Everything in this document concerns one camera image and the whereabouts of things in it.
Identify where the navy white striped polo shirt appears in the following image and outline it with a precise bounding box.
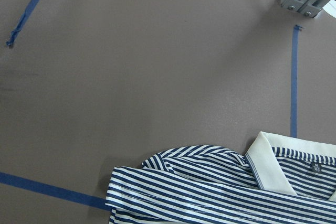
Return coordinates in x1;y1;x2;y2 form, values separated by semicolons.
106;132;335;223

